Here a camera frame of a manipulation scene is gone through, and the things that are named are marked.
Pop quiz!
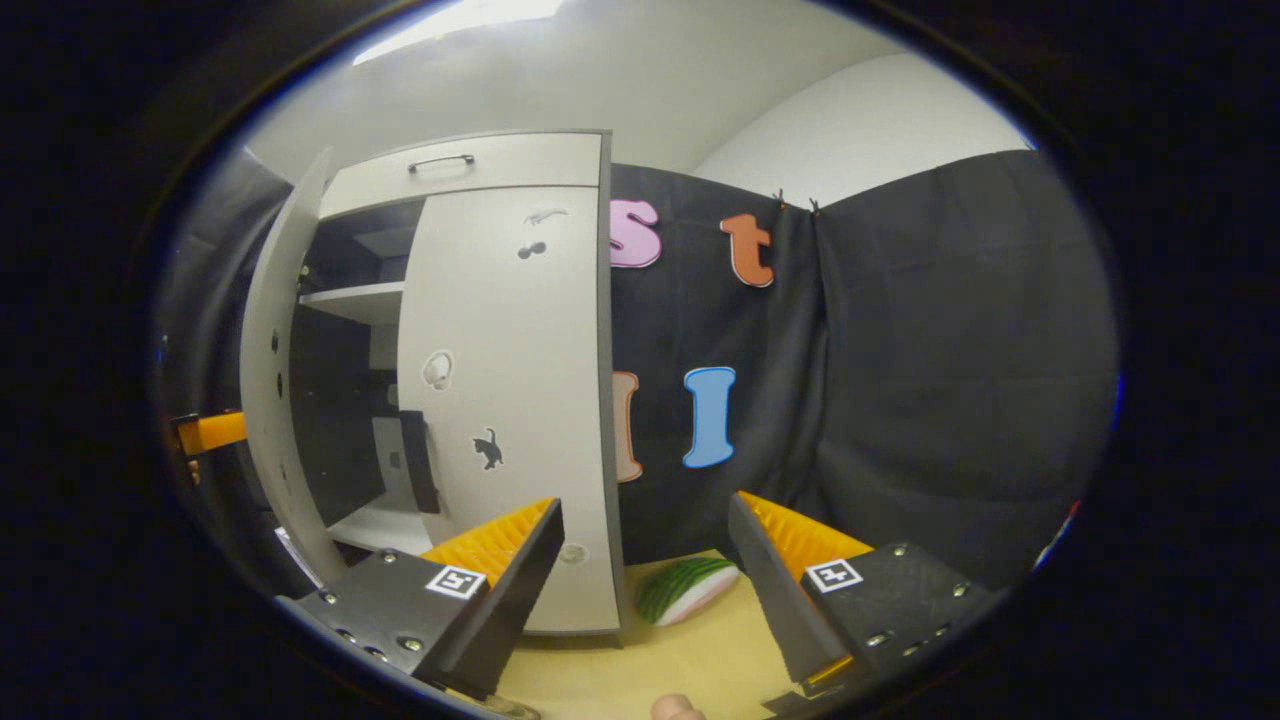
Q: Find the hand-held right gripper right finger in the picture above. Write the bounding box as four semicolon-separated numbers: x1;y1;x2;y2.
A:
728;490;1001;699

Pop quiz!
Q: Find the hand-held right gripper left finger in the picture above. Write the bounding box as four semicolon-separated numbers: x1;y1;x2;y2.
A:
275;498;566;701

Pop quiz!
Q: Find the white cabinet door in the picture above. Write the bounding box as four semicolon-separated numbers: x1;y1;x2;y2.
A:
397;185;623;638
238;147;349;586

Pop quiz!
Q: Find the grey and white cabinet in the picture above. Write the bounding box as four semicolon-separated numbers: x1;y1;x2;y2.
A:
288;128;629;646

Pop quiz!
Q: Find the white cabinet shelf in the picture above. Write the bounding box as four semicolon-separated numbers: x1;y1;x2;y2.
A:
328;500;441;557
298;281;407;326

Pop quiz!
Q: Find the white cabinet drawer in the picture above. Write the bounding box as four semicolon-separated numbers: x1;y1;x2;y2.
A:
320;132;604;221

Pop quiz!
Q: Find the toy watermelon slice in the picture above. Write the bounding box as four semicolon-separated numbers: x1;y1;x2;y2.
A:
637;557;742;628

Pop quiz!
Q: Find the black backdrop cloth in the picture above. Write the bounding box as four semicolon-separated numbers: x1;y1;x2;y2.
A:
608;165;831;566
815;150;1119;591

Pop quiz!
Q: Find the black door handle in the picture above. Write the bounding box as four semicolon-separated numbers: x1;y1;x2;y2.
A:
399;409;442;516

